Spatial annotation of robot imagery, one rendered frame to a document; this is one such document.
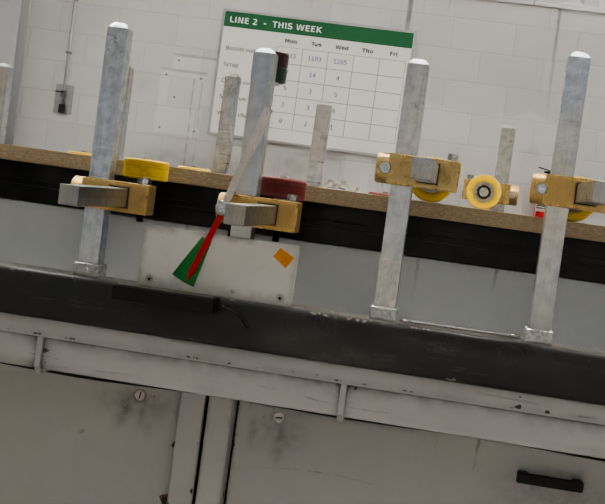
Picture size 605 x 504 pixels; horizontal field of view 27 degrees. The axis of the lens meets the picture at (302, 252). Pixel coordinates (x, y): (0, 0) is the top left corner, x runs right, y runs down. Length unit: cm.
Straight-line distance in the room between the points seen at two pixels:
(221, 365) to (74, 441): 44
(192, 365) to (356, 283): 35
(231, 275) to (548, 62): 732
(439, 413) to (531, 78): 726
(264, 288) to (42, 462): 64
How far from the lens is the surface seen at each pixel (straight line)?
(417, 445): 232
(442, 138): 920
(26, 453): 247
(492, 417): 208
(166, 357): 213
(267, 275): 205
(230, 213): 177
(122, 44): 212
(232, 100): 318
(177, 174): 227
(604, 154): 924
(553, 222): 203
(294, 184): 214
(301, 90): 928
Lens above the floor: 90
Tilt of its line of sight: 3 degrees down
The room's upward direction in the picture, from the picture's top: 8 degrees clockwise
